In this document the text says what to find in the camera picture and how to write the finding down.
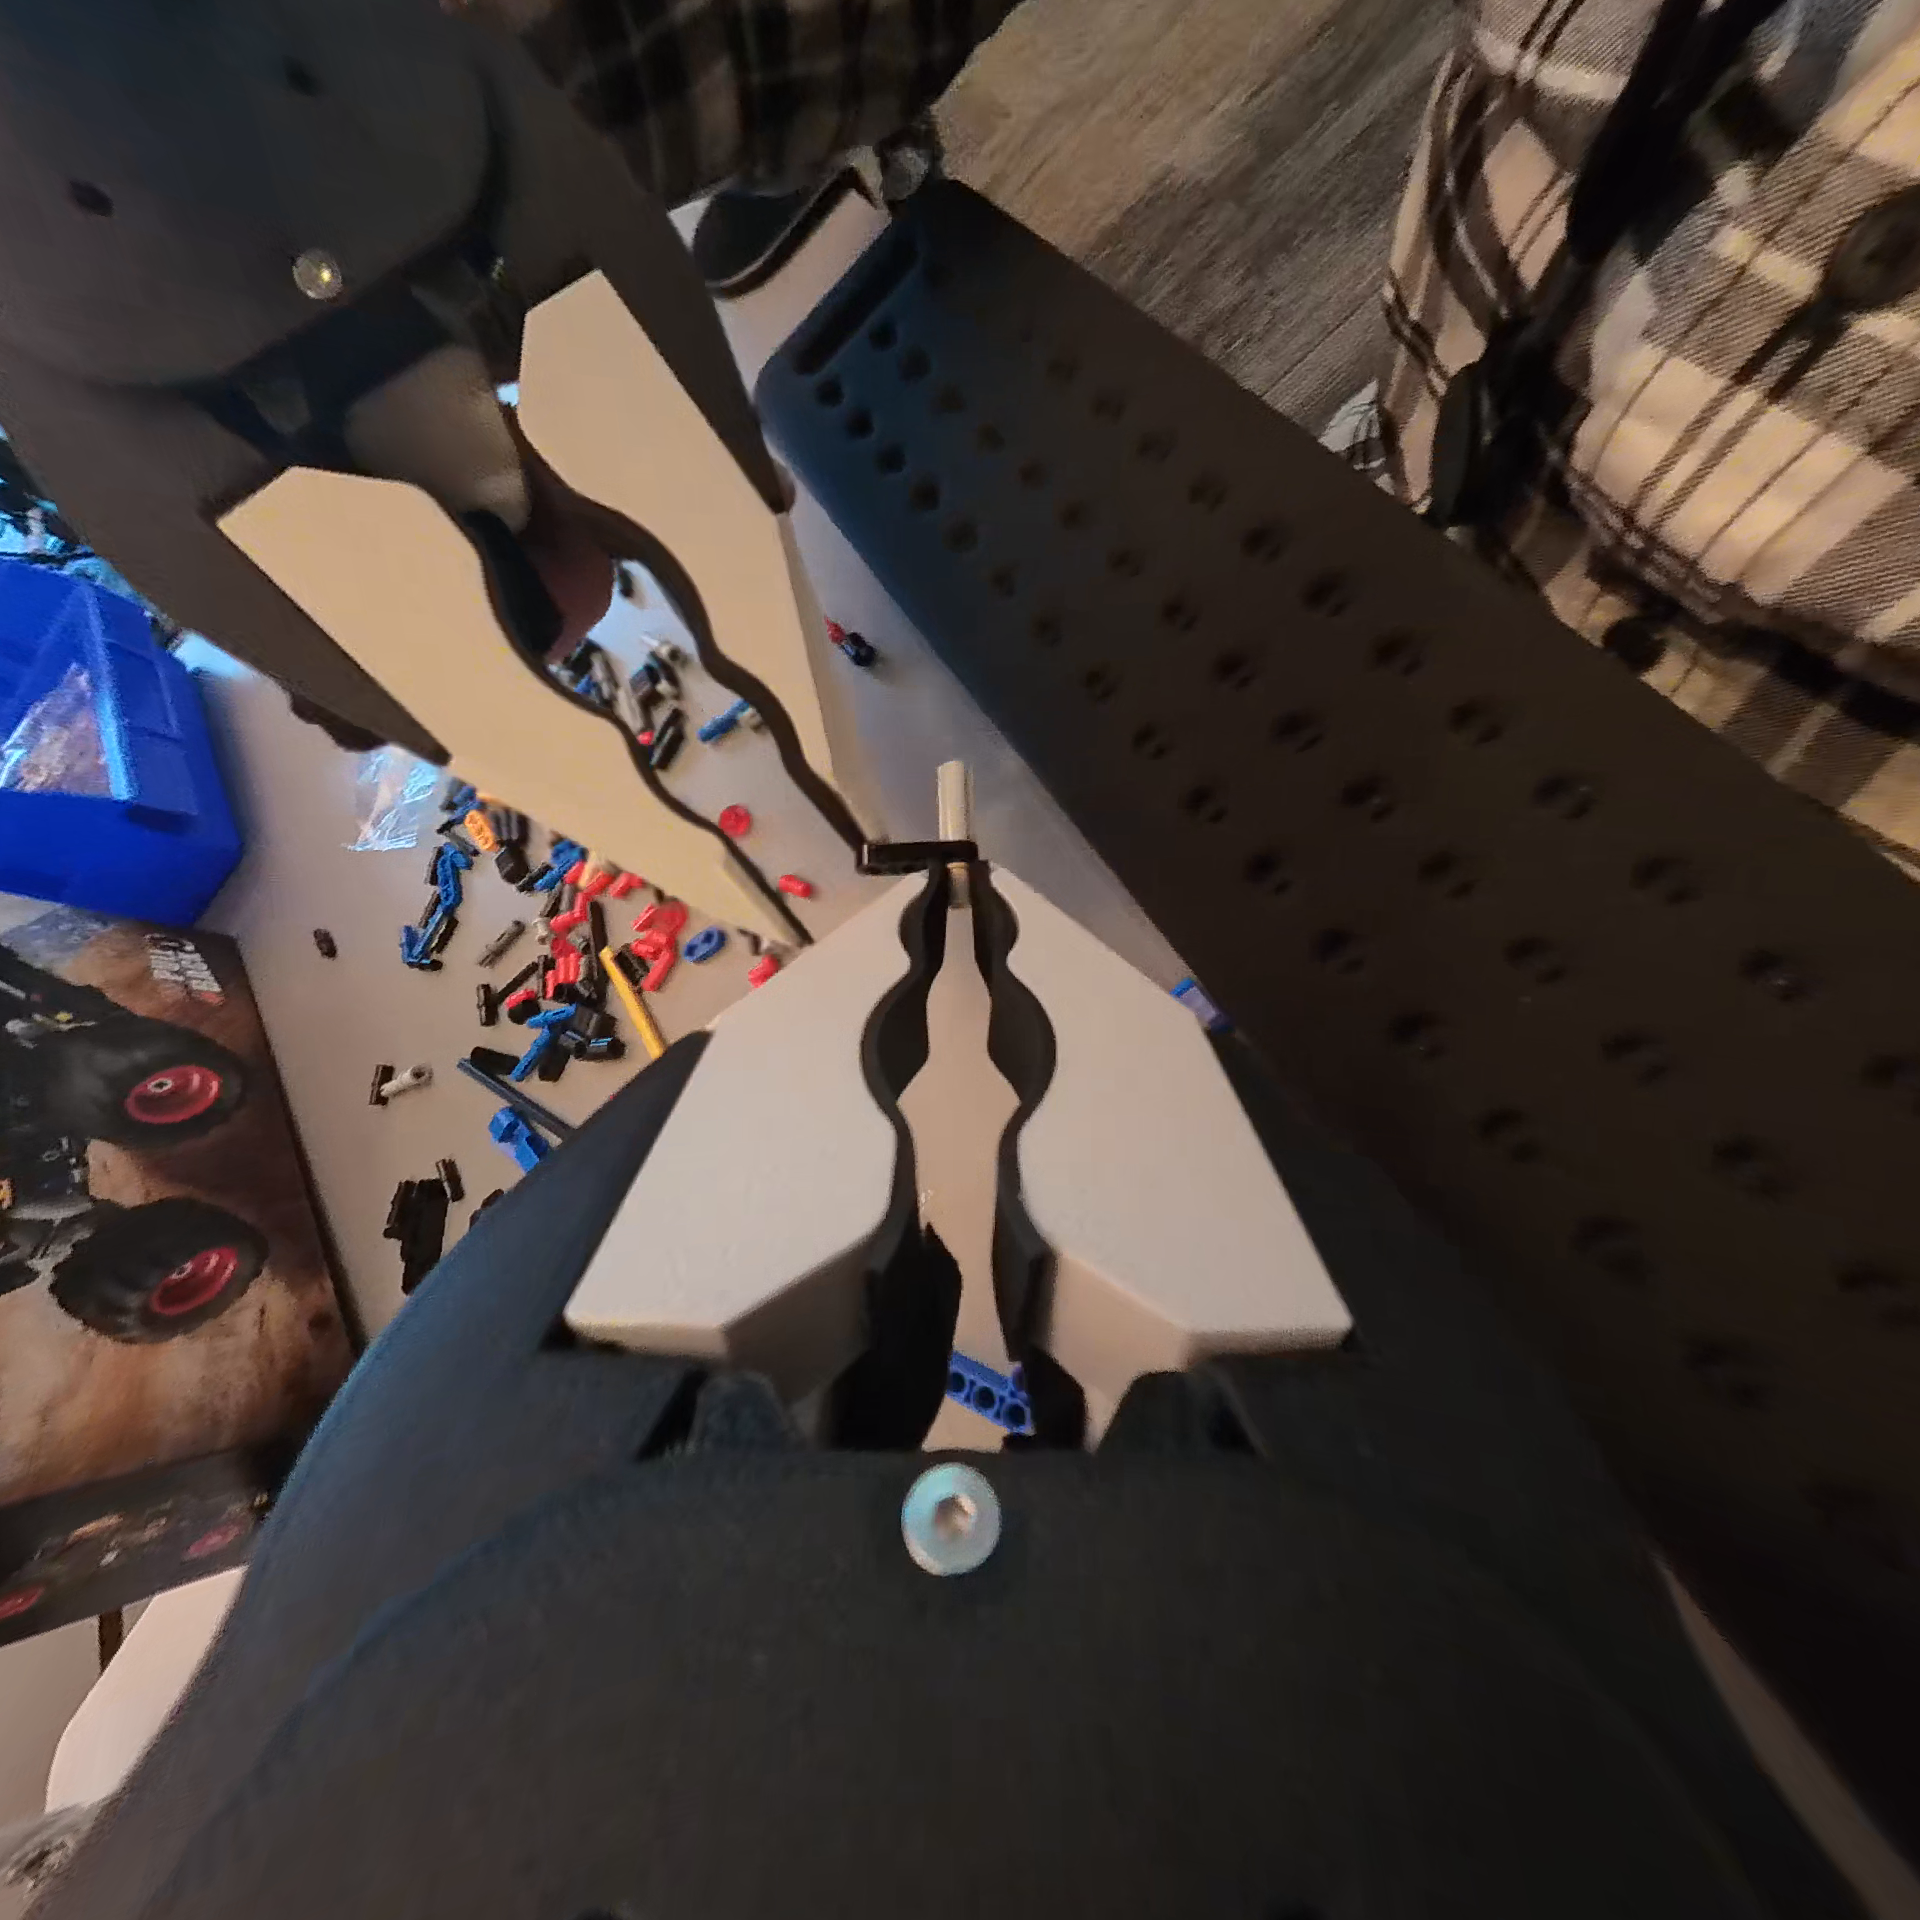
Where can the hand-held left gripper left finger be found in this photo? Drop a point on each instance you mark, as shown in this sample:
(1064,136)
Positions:
(721,1202)

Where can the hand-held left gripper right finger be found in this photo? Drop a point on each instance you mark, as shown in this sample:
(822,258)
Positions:
(1170,1202)

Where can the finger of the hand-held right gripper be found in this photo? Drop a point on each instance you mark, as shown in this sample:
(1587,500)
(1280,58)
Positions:
(661,451)
(422,630)

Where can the pile of small colourful pins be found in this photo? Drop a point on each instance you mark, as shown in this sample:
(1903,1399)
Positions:
(570,960)

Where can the black short beam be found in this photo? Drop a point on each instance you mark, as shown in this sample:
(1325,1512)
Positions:
(902,858)

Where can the grey and tan pin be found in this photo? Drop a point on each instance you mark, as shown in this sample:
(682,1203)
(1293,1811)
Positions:
(953,803)

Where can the grey desk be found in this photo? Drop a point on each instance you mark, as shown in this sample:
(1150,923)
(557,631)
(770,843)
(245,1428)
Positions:
(961,704)

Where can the crinkled clear empty bag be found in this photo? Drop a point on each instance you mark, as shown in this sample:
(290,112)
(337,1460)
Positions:
(399,803)

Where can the small blue tile piece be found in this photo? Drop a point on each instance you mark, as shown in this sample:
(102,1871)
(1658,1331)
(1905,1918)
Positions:
(1203,1010)

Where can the blue curved fairing piece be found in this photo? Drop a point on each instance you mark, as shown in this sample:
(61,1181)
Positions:
(521,1144)

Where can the long yellow axle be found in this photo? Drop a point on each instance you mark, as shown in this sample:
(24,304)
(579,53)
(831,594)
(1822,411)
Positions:
(634,1003)

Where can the long black axle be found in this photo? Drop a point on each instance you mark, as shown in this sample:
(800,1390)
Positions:
(518,1096)

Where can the blue thin L beam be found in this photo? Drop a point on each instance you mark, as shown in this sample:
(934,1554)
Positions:
(991,1394)

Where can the pile of black beam pieces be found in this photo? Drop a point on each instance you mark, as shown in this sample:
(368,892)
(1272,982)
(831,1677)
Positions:
(422,1208)

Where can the grey pin with black connector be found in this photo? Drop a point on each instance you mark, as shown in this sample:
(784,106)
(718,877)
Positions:
(403,1085)

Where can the large blue plastic bin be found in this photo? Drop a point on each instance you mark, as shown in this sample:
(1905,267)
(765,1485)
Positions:
(150,839)

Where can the bundle of clear parts bags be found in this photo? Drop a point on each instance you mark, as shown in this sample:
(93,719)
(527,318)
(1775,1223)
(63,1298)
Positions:
(53,735)

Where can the toy truck set box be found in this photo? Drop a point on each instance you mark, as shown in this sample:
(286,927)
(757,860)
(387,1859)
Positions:
(150,1350)

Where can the person's plaid shirt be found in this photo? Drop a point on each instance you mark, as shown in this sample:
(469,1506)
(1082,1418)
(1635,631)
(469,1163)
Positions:
(1723,375)

